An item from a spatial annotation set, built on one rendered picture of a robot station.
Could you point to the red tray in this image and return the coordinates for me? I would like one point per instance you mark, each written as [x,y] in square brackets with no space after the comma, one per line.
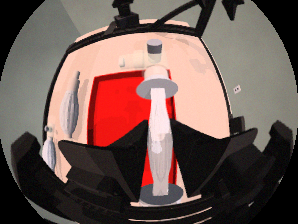
[114,109]

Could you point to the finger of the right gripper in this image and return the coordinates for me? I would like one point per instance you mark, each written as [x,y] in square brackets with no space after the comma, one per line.
[230,7]
[201,3]

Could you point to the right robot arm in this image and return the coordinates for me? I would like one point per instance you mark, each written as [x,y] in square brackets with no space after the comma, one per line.
[124,10]

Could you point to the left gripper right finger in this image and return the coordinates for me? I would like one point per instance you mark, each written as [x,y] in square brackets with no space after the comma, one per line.
[199,155]

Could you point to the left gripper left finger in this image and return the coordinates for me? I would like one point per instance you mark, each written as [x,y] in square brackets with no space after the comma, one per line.
[125,163]

